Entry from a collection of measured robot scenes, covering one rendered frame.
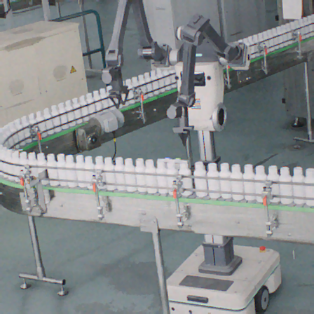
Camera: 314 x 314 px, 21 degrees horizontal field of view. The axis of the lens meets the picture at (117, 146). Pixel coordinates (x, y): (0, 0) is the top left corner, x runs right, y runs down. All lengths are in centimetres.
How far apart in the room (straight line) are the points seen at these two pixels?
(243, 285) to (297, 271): 75
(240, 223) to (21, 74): 434
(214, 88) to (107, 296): 162
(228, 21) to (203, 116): 611
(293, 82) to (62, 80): 221
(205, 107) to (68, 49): 388
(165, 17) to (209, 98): 548
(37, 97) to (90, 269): 273
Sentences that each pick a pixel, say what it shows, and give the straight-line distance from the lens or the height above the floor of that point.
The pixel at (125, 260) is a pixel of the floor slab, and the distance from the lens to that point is 587.
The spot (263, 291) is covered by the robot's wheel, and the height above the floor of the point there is 14.
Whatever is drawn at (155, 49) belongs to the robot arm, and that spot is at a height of 160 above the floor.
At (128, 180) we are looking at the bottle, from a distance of 423.
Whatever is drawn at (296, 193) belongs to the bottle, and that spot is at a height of 106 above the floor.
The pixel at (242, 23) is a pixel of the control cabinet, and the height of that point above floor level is 51.
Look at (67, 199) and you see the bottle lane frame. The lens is 446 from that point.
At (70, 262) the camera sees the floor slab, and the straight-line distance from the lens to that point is 597.
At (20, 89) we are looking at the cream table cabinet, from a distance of 800.
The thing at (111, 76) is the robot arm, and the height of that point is 158.
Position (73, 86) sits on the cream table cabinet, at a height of 58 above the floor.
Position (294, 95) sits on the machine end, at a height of 33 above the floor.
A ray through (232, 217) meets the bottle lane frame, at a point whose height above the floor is 92.
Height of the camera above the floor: 253
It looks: 18 degrees down
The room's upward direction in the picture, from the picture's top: 8 degrees counter-clockwise
